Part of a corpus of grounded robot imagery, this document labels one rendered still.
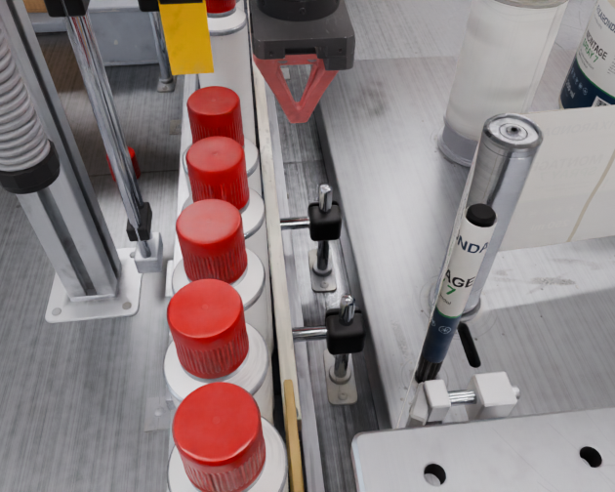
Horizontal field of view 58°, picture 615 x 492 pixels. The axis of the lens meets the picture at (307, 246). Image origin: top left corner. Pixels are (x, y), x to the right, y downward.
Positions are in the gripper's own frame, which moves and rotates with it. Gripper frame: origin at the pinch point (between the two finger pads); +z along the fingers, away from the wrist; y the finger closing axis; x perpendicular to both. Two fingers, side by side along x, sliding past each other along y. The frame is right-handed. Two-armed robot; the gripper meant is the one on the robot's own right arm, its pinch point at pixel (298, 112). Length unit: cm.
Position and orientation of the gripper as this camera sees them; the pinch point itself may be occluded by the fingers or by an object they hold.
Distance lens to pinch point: 46.6
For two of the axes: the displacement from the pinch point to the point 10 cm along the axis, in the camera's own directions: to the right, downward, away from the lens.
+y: -1.1, -7.5, 6.6
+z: -0.1, 6.6, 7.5
